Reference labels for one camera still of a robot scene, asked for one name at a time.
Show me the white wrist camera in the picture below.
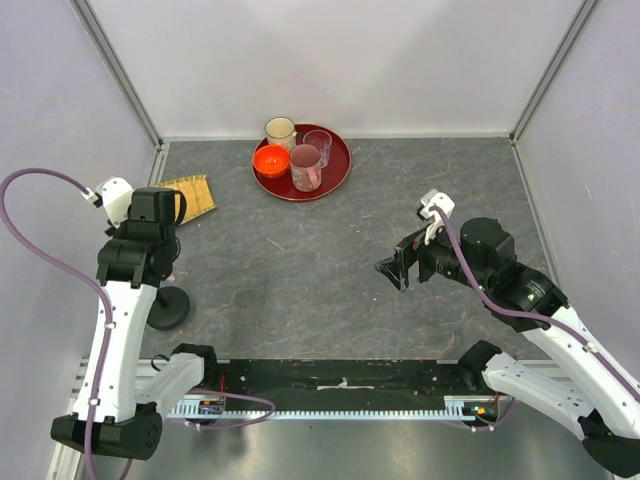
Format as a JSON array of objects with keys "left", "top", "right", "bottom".
[
  {"left": 82, "top": 177, "right": 134, "bottom": 236},
  {"left": 417, "top": 189, "right": 455, "bottom": 245}
]

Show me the woven bamboo basket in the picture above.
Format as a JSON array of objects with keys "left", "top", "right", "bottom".
[{"left": 155, "top": 174, "right": 216, "bottom": 225}]

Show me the cream ceramic cup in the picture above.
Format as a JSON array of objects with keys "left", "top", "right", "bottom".
[{"left": 265, "top": 117, "right": 297, "bottom": 151}]

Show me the slotted cable duct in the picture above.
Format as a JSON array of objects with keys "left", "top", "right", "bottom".
[{"left": 167, "top": 395, "right": 497, "bottom": 422}]

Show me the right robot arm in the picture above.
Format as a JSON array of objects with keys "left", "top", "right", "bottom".
[{"left": 375, "top": 217, "right": 639, "bottom": 478}]

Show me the right aluminium frame post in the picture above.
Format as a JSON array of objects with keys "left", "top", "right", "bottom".
[{"left": 509, "top": 0, "right": 600, "bottom": 147}]

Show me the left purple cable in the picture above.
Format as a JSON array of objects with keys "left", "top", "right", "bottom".
[{"left": 0, "top": 167, "right": 136, "bottom": 480}]

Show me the orange bowl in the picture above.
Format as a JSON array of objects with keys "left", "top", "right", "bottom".
[{"left": 252, "top": 144, "right": 290, "bottom": 179}]

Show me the left aluminium frame post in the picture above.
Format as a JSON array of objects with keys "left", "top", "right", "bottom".
[{"left": 70, "top": 0, "right": 164, "bottom": 150}]

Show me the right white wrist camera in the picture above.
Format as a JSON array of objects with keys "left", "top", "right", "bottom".
[{"left": 417, "top": 189, "right": 455, "bottom": 245}]

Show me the red round tray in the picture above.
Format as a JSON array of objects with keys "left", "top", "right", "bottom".
[{"left": 252, "top": 123, "right": 352, "bottom": 202}]

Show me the aluminium frame post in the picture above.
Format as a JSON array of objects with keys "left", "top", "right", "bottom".
[
  {"left": 509, "top": 0, "right": 600, "bottom": 147},
  {"left": 70, "top": 0, "right": 164, "bottom": 150}
]

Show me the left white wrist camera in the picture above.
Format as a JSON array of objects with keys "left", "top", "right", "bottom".
[{"left": 82, "top": 177, "right": 134, "bottom": 236}]

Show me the clear glass tumbler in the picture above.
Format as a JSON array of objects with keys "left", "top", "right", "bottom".
[{"left": 303, "top": 129, "right": 333, "bottom": 168}]

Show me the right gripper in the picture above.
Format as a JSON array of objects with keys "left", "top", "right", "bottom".
[{"left": 374, "top": 212, "right": 491, "bottom": 291}]

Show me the pink glass mug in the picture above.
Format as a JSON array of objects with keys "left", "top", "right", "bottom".
[{"left": 290, "top": 144, "right": 322, "bottom": 192}]

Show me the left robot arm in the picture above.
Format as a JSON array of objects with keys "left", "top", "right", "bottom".
[{"left": 50, "top": 188, "right": 220, "bottom": 460}]

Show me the black phone stand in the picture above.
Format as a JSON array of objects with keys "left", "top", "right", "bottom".
[{"left": 147, "top": 286, "right": 191, "bottom": 331}]

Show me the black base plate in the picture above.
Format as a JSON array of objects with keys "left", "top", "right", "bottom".
[{"left": 205, "top": 359, "right": 496, "bottom": 413}]

